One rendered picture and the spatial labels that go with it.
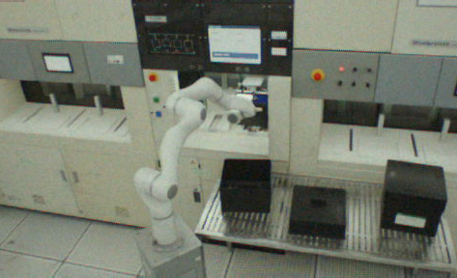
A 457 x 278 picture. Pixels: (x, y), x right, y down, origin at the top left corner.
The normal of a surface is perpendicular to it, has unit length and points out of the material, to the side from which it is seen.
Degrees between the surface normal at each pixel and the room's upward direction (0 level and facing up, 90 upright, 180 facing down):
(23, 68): 90
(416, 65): 90
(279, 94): 90
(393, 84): 90
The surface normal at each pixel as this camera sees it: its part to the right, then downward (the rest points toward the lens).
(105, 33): -0.25, 0.53
